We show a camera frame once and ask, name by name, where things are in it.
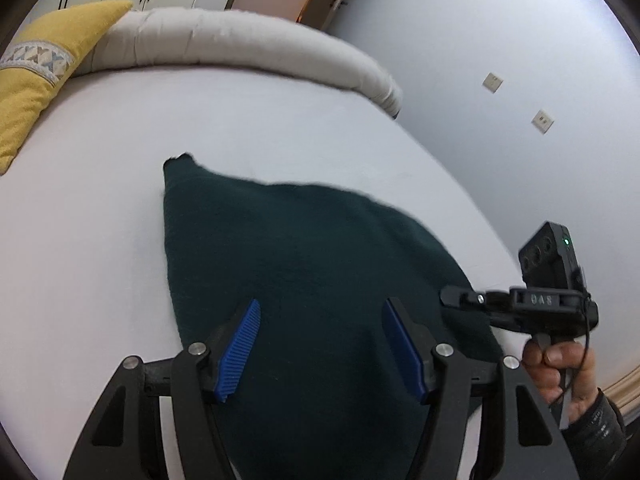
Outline yellow patterned pillow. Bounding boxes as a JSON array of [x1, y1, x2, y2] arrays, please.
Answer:
[[0, 0, 133, 176]]

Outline dark green sweater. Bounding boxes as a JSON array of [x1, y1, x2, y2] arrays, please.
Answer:
[[162, 152, 503, 480]]

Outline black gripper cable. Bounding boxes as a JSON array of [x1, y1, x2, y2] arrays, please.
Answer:
[[552, 265, 593, 408]]

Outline bed with white sheet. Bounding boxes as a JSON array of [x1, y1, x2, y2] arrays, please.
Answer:
[[0, 6, 526, 480]]

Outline person's right hand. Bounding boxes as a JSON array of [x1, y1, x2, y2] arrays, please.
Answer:
[[522, 335, 600, 426]]

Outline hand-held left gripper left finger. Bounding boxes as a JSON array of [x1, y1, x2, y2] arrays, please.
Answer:
[[62, 299, 262, 480]]

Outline person's right forearm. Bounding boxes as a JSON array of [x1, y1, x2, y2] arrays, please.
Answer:
[[562, 389, 632, 480]]

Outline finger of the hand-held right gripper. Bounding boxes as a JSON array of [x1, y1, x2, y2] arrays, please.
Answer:
[[440, 285, 512, 318]]

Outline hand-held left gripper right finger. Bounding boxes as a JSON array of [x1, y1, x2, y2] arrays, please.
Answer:
[[381, 297, 581, 480]]

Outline cream rolled duvet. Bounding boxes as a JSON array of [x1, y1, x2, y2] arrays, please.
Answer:
[[75, 6, 403, 120]]

